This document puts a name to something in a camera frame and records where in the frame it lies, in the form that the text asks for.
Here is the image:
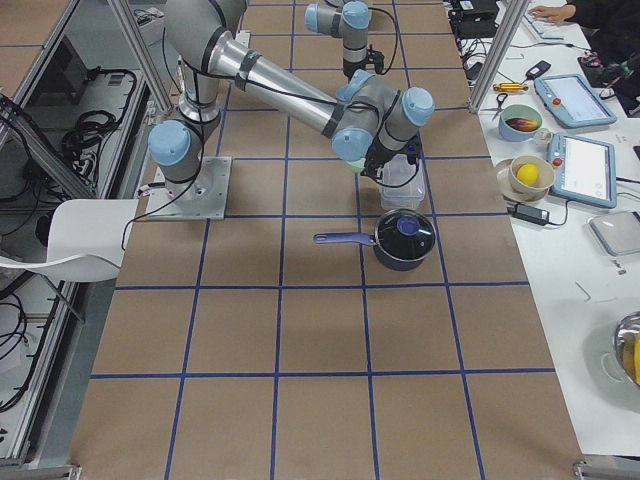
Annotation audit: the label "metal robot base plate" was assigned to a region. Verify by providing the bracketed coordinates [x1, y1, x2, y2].
[145, 156, 233, 221]

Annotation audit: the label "blue bowl with food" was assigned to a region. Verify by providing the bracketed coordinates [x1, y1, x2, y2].
[498, 104, 542, 142]

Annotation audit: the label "beige bowl on plate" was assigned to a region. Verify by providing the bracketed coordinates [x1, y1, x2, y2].
[494, 156, 555, 202]

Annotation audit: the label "white plastic chair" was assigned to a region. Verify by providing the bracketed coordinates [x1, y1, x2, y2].
[1, 199, 138, 283]

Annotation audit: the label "person hand at desk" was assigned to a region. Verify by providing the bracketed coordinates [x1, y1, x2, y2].
[528, 4, 576, 24]

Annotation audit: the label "white kitchen scale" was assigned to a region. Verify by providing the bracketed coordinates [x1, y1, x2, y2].
[587, 211, 639, 256]

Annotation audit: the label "light green bowl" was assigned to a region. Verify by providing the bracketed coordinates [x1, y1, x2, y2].
[345, 158, 366, 174]

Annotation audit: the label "blue teach pendant upper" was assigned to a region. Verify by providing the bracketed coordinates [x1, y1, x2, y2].
[533, 74, 617, 128]

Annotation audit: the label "blue teach pendant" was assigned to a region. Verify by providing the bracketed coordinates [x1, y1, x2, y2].
[547, 133, 617, 209]
[533, 74, 617, 128]

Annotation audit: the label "yellow lemon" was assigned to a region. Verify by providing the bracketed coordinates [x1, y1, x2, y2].
[515, 163, 539, 186]

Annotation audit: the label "yellow handled screwdriver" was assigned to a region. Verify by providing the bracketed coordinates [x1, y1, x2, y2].
[492, 82, 529, 93]

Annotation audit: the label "clear plastic food container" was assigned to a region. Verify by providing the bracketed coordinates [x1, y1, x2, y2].
[379, 154, 425, 210]

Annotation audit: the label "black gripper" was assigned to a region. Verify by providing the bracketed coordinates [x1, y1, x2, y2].
[360, 141, 395, 179]

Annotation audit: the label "aluminium frame post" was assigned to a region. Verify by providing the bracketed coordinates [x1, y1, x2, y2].
[468, 0, 529, 113]

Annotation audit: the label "steel mixing bowl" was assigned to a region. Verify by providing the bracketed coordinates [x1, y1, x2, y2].
[600, 311, 639, 387]

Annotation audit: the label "scissors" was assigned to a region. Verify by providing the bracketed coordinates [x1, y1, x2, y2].
[493, 92, 509, 119]

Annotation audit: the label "black power adapter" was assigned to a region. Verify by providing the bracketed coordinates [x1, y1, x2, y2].
[507, 203, 549, 226]

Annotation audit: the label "blue teach pendant lower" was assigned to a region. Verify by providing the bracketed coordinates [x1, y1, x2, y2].
[547, 133, 617, 209]

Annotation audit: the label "dark blue saucepan with lid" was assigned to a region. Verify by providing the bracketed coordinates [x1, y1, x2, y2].
[313, 208, 436, 271]

